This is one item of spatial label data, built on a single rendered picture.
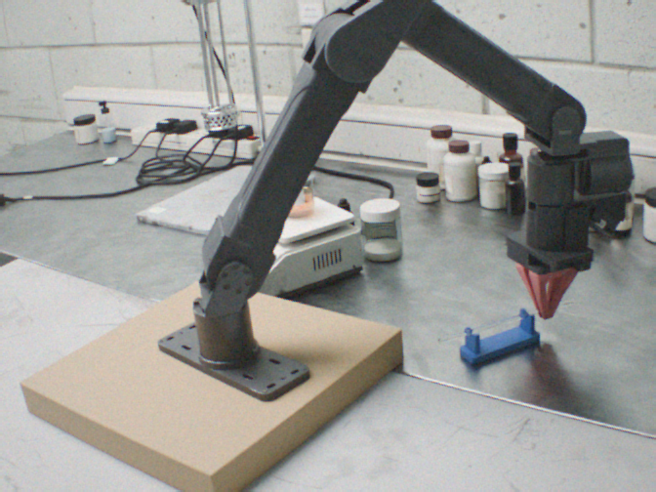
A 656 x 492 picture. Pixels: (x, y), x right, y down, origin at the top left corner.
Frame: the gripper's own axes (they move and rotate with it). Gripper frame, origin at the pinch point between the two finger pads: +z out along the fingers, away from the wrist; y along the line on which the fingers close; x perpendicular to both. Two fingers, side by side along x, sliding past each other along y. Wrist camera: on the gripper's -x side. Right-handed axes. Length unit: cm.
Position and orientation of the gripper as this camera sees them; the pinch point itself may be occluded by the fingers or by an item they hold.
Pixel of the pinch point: (546, 311)
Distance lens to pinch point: 110.7
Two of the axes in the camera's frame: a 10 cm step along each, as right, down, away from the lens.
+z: 0.6, 9.3, 3.7
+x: -9.2, 2.0, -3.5
